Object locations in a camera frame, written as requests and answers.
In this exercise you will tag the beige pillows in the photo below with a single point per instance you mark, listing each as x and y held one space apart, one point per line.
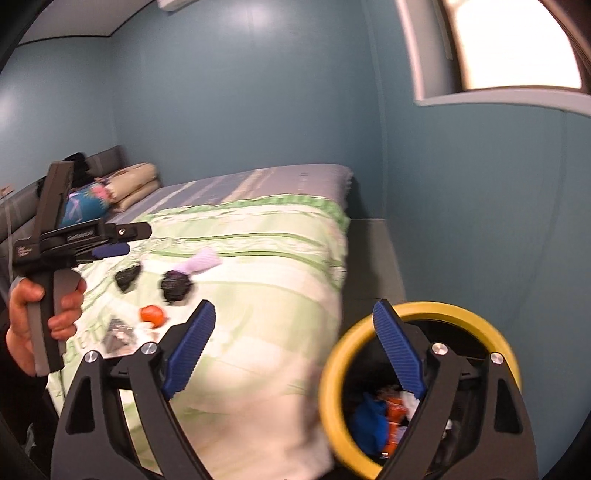
134 182

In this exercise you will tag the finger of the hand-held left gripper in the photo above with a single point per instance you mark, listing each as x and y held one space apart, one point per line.
113 250
134 230

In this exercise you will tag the blue floral folded quilt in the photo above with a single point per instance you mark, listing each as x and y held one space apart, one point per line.
85 207

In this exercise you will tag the black plastic bag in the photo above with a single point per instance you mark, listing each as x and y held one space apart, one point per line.
175 286
128 278

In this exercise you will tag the bed with striped grey sheet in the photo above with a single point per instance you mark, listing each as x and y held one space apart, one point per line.
258 184

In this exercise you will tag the person's left hand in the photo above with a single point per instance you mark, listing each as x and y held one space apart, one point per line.
18 314

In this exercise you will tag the white twisted plastic wrap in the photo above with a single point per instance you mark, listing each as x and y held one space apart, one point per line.
410 400

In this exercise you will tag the green printed blanket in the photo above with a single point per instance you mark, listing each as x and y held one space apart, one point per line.
277 295

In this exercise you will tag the grey padded headboard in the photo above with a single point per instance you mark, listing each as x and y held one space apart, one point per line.
104 161

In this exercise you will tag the blue plastic bag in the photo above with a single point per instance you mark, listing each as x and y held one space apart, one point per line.
369 422

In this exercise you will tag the yellow rimmed black trash bin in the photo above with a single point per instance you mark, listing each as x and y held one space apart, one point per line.
330 397

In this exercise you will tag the orange snack wrapper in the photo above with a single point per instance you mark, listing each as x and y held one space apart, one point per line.
396 422

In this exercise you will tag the black clothing pile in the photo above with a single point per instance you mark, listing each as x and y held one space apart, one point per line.
83 168

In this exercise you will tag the white air conditioner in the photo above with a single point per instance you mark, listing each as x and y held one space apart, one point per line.
173 3

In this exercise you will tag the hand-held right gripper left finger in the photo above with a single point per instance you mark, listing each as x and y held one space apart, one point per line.
191 350

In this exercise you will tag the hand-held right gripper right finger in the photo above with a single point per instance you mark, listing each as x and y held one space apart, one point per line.
399 355

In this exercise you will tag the brown framed window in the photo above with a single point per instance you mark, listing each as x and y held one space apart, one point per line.
508 46

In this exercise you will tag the pink purple sock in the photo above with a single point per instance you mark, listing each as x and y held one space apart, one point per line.
203 261

